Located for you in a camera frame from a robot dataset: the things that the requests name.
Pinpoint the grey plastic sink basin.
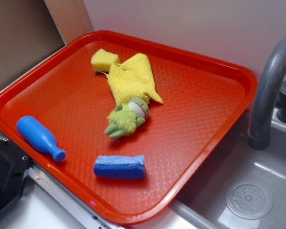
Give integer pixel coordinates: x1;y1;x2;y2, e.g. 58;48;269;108
171;113;286;229

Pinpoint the green plush frog toy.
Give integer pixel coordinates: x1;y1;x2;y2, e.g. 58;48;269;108
104;97;149;139

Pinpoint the sink drain cover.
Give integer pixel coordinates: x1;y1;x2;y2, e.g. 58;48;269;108
225;181;274;220

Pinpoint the yellow sponge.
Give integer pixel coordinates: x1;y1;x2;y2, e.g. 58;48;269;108
91;49;121;73

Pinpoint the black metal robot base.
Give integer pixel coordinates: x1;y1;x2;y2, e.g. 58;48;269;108
0;138;31;215

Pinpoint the yellow woven cloth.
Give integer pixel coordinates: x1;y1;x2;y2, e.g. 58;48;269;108
106;53;163;105

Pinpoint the wooden board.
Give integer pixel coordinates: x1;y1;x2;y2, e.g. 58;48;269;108
44;0;94;45

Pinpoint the brown cardboard panel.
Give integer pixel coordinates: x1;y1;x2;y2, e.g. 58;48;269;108
0;0;64;91

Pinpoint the blue sponge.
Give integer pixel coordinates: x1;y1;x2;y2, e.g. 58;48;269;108
93;155;145;179

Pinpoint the blue plastic toy bottle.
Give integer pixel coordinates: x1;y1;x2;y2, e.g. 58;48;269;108
16;115;66;162

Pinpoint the red plastic tray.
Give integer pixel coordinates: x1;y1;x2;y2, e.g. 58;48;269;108
0;31;257;225

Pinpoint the grey toy sink faucet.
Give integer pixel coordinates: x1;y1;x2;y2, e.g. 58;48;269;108
248;37;286;150

